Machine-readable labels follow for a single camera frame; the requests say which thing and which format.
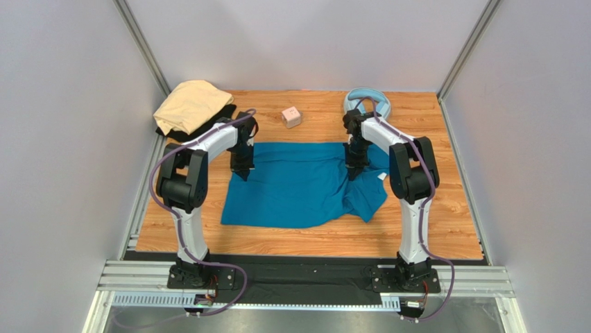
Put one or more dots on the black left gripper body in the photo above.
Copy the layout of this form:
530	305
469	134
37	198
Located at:
242	157

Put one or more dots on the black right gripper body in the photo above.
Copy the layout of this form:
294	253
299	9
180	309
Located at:
355	161

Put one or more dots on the blue t shirt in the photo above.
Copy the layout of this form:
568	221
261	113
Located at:
304	185

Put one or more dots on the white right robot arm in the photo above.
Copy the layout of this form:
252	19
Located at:
413	180

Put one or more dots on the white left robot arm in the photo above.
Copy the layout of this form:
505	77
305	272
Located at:
181	186

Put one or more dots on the light blue headphones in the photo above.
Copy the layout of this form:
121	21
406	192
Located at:
356	98

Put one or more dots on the black t shirt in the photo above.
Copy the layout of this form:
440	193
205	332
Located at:
226	112

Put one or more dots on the pink cube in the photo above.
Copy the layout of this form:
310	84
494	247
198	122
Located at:
291	117

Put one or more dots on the beige t shirt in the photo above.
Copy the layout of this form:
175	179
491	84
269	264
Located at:
190	105

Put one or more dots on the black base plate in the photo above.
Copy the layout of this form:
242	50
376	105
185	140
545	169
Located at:
299	280

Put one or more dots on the aluminium frame rail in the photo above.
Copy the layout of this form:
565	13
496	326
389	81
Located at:
474	297

